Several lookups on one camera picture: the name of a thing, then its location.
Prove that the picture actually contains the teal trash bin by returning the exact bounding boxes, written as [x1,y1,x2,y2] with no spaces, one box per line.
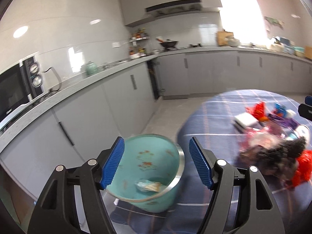
[106,134,184,213]

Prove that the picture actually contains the white wall socket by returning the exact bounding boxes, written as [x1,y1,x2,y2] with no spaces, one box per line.
[112,42,121,48]

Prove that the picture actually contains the black range hood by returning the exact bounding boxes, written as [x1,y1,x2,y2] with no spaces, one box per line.
[145,0,202,17]

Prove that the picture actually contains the grey lower kitchen cabinets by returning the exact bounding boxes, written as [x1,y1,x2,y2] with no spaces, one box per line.
[1,48,311,199]

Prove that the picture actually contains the black wok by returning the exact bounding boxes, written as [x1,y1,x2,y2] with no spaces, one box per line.
[156,38,178,50]

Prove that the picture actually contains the crumpled paper in bin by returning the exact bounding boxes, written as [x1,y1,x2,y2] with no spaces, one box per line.
[135,180,162,192]

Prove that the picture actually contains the microwave power cable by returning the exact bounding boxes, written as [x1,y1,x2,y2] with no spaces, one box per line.
[43,66,62,92]

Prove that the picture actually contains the red transparent plastic bag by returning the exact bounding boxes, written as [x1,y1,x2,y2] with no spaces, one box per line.
[286,150,312,188]

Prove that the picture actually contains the metal spice rack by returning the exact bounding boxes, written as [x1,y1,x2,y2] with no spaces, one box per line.
[129,28,149,60]

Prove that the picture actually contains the green ceramic jar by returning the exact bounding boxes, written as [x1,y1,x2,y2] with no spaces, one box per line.
[85,61,98,76]

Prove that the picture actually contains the red orange snack bag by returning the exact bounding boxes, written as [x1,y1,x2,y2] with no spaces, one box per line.
[245,101,268,122]

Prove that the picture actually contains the steel pot with lid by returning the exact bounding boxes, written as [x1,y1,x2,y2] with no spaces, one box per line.
[226,36,241,47]

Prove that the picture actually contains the wooden cutting board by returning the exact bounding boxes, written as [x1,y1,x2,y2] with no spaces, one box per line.
[216,31,234,46]

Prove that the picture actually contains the blue plaid tablecloth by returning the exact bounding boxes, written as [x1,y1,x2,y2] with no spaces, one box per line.
[110,89,311,233]

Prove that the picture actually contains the blue snack wrapper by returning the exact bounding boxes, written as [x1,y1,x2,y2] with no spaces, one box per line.
[272,103,287,118]

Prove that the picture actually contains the purple snack wrapper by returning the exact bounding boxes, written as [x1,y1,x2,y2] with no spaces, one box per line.
[267,113,299,136]

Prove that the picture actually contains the black white microwave oven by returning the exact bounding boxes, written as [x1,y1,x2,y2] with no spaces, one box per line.
[1,53,47,129]

